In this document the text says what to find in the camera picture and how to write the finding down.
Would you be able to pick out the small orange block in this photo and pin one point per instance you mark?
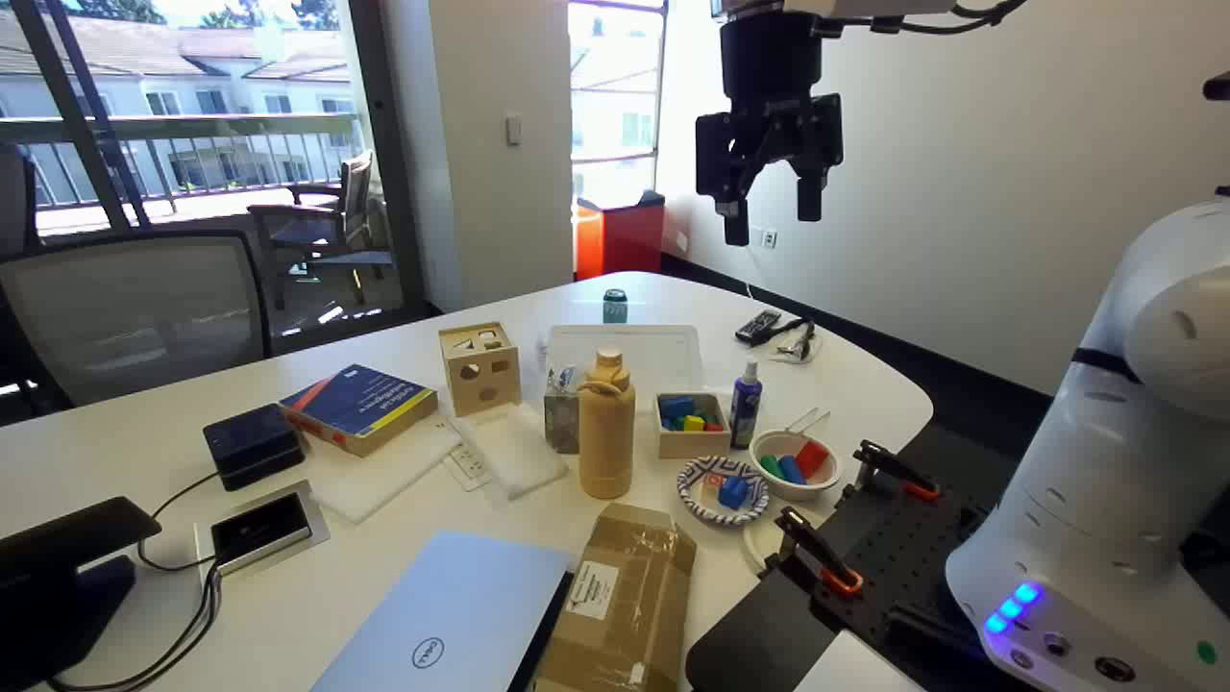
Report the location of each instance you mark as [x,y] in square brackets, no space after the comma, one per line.
[713,480]

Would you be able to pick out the small pen holder cup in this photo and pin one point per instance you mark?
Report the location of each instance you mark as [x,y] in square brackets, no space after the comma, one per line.
[562,422]

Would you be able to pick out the tan water bottle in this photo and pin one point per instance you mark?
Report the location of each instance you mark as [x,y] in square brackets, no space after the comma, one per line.
[606,434]

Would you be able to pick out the blue glue bottle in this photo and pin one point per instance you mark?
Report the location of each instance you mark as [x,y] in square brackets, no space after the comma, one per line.
[748,407]

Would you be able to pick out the red orange box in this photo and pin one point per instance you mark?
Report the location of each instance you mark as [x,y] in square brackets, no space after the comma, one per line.
[636,237]

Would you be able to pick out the white foam pad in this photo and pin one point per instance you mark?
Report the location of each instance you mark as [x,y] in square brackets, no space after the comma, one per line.
[513,449]

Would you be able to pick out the black square box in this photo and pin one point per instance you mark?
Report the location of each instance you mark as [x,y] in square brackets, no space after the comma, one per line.
[252,446]

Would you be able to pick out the red block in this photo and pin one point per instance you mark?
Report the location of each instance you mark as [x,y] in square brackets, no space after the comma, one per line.
[811,458]

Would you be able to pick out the yellow block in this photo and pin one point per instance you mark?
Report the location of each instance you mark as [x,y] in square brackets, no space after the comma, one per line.
[694,420]

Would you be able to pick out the brown cardboard package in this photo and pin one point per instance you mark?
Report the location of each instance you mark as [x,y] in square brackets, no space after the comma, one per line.
[627,589]

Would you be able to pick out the green block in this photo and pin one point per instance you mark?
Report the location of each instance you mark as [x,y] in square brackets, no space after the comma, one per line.
[771,463]

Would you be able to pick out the blue block on plate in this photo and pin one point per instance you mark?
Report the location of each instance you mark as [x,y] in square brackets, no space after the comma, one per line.
[735,493]

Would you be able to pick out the grey mesh office chair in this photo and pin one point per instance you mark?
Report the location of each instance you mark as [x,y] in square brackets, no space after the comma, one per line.
[129,308]

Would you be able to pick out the white light switch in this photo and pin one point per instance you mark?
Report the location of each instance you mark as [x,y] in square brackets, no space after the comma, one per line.
[513,129]

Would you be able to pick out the balcony railing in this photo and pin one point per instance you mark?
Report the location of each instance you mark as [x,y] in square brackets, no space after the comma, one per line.
[192,129]

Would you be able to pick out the thin pale wooden stick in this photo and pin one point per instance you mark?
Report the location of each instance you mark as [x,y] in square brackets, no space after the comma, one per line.
[806,415]

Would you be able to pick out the blue block in bowl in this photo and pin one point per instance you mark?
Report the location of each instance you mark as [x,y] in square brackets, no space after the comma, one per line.
[788,469]

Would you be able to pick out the black orange clamp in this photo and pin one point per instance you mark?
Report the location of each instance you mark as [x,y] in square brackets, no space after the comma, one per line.
[898,469]
[821,553]

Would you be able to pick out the black perforated mounting board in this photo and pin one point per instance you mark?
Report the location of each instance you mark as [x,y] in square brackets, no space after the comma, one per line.
[898,542]

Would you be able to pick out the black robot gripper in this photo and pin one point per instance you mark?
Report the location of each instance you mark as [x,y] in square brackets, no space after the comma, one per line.
[771,121]

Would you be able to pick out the white flat board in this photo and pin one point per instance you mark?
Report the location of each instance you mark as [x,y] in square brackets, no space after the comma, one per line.
[385,485]

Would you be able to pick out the wooden shape sorter cube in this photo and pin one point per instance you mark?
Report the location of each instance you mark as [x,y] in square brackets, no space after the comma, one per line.
[481,373]

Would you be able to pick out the patio chair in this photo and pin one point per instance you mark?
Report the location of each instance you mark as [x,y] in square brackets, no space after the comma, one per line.
[351,192]

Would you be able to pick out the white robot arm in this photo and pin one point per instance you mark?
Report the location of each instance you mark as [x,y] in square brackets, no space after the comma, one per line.
[1127,446]

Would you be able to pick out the silver laptop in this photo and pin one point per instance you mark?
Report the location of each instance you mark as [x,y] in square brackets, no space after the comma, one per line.
[434,616]

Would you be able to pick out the black tablet on stand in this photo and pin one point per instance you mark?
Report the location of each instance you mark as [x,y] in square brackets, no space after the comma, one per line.
[50,561]

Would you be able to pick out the small open wooden box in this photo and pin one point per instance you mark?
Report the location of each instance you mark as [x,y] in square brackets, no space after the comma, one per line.
[694,446]

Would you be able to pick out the white bowl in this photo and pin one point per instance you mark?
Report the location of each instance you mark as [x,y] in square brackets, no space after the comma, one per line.
[798,488]

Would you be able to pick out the blue yellow red book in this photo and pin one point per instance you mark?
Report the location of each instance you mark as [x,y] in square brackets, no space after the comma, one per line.
[358,406]

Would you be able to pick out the blue patterned plate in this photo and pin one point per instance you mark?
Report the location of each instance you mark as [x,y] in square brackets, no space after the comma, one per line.
[695,510]

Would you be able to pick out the blue block in wooden box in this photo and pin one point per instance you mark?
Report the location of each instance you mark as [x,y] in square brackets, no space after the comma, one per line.
[676,407]

